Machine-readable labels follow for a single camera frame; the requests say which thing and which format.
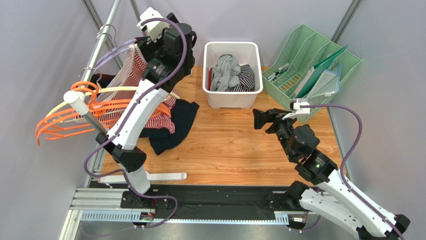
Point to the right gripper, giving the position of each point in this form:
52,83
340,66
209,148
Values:
270,116

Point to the black white striped top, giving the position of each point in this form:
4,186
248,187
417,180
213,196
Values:
246,80

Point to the grey garment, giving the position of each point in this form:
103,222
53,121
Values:
225,73

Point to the red tank top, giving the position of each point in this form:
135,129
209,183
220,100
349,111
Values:
210,78

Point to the red white striped top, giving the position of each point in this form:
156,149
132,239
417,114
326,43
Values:
130,76

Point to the orange plastic hanger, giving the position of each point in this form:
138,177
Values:
68,122

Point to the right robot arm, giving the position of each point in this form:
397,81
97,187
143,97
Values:
354,211

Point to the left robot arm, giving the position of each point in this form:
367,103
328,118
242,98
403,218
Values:
165,68

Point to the pens in organizer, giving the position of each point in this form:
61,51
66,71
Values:
281,70

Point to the white plastic basket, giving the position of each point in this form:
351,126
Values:
246,53

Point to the green file organizer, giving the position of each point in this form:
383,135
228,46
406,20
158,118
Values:
303,48

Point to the clear document pouch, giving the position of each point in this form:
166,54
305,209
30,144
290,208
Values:
326,86

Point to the green folder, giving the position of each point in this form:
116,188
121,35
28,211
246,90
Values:
314,73

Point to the dark navy garment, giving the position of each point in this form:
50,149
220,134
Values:
176,123

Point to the metal clothes rack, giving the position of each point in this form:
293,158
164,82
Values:
90,68

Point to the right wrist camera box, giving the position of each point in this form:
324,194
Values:
299,107

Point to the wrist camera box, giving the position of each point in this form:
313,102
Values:
153,29
299,107

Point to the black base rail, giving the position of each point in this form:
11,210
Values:
212,202

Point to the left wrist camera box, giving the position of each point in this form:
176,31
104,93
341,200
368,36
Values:
153,29

